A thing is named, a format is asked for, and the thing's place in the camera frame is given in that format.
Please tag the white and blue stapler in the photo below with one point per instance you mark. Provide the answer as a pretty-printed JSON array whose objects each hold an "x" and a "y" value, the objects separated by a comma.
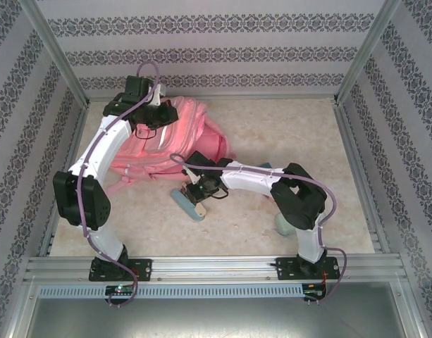
[{"x": 192, "y": 215}]

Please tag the pink school backpack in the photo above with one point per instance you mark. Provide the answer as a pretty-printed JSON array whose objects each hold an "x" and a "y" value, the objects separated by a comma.
[{"x": 187, "y": 137}]

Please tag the mint green pencil case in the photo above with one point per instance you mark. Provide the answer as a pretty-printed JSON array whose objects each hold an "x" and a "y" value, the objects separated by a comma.
[{"x": 282, "y": 227}]

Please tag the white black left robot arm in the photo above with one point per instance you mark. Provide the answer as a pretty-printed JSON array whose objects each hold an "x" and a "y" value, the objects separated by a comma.
[{"x": 103, "y": 148}]

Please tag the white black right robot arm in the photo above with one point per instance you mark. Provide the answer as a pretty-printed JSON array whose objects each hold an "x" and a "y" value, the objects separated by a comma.
[{"x": 251, "y": 177}]

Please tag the left controller circuit board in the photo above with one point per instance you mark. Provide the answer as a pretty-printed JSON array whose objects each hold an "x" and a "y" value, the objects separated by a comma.
[{"x": 120, "y": 289}]

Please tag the controller circuit board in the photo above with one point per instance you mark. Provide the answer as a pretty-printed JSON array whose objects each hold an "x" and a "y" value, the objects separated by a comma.
[
  {"x": 314, "y": 291},
  {"x": 120, "y": 289}
]

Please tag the steel sheet panel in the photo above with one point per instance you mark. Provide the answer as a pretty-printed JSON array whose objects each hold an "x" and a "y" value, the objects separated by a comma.
[{"x": 215, "y": 320}]

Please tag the right controller circuit board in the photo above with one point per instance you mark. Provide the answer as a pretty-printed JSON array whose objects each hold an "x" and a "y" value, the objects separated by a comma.
[{"x": 314, "y": 291}]

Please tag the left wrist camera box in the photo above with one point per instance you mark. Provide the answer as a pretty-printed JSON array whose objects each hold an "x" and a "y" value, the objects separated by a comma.
[{"x": 156, "y": 96}]

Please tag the aluminium front rail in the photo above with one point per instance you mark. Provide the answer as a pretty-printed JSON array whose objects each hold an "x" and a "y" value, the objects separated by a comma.
[{"x": 212, "y": 267}]

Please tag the aluminium side rail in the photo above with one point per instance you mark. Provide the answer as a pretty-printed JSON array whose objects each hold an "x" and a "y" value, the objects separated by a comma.
[
  {"x": 76, "y": 134},
  {"x": 347, "y": 134}
]

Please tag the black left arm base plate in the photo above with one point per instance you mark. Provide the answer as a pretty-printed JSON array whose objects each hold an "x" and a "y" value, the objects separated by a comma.
[{"x": 143, "y": 267}]

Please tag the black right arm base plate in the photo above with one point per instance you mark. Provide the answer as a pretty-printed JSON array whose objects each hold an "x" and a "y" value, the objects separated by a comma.
[{"x": 284, "y": 269}]

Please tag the aluminium corner post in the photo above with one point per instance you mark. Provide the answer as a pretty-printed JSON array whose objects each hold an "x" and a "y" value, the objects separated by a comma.
[
  {"x": 367, "y": 53},
  {"x": 57, "y": 53}
]

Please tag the aluminium back rail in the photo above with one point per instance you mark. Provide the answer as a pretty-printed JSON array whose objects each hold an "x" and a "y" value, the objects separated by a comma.
[{"x": 293, "y": 96}]

